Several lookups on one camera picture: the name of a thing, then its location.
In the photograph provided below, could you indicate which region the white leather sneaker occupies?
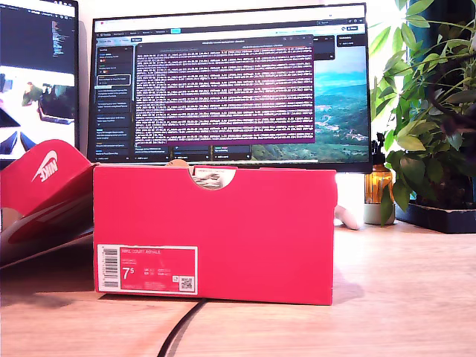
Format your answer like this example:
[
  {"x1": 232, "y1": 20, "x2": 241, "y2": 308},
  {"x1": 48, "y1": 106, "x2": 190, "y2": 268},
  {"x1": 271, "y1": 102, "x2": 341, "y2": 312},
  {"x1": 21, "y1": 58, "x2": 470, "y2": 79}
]
[{"x1": 193, "y1": 169, "x2": 226, "y2": 189}]

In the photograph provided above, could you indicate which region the dark planter tray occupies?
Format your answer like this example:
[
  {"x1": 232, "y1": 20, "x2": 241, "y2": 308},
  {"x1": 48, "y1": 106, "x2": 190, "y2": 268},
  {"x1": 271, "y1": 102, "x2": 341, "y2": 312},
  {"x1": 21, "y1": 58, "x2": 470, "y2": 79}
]
[{"x1": 395, "y1": 202, "x2": 476, "y2": 234}]

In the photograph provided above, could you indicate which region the small pale green pot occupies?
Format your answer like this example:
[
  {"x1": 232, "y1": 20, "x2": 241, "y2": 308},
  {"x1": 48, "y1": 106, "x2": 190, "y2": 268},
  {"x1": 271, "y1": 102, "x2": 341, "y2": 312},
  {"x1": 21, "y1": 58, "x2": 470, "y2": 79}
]
[{"x1": 363, "y1": 202, "x2": 397, "y2": 225}]

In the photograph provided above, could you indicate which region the black cable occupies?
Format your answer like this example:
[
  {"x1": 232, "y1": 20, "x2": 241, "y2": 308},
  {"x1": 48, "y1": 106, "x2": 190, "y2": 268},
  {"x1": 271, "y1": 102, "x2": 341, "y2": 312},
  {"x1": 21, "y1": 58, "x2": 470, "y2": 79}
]
[{"x1": 155, "y1": 298, "x2": 208, "y2": 357}]

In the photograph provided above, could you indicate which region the white rounded object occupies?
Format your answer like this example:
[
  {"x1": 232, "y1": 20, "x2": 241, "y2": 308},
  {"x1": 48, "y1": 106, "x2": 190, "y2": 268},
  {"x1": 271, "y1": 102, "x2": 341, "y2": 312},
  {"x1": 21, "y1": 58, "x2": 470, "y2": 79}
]
[{"x1": 334, "y1": 204, "x2": 364, "y2": 230}]

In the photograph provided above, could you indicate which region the red Nike shoebox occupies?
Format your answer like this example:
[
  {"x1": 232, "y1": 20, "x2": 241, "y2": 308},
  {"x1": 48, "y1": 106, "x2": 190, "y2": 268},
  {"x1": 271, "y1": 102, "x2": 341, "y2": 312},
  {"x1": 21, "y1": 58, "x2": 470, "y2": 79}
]
[{"x1": 92, "y1": 164, "x2": 338, "y2": 306}]

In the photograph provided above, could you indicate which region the red Nike shoebox lid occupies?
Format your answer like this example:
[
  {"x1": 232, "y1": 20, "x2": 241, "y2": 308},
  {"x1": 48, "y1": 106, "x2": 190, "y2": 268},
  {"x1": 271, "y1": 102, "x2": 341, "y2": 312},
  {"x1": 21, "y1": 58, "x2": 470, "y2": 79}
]
[{"x1": 0, "y1": 139, "x2": 97, "y2": 269}]

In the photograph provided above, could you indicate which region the green potted houseplant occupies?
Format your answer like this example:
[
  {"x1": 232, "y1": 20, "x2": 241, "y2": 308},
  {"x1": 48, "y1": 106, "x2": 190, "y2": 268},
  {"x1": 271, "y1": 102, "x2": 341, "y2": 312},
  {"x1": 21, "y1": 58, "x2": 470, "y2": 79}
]
[{"x1": 370, "y1": 0, "x2": 476, "y2": 227}]

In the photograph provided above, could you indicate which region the large black computer monitor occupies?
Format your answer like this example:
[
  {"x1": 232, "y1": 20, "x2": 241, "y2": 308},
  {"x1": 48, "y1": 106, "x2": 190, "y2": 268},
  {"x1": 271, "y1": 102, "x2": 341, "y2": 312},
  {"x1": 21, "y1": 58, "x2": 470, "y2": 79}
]
[{"x1": 86, "y1": 2, "x2": 374, "y2": 175}]

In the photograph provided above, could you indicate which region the amber pump bottle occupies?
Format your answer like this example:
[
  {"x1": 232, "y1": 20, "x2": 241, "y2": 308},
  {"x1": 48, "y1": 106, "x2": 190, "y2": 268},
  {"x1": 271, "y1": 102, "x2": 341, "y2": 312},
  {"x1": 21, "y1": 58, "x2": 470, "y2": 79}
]
[{"x1": 364, "y1": 132, "x2": 394, "y2": 205}]

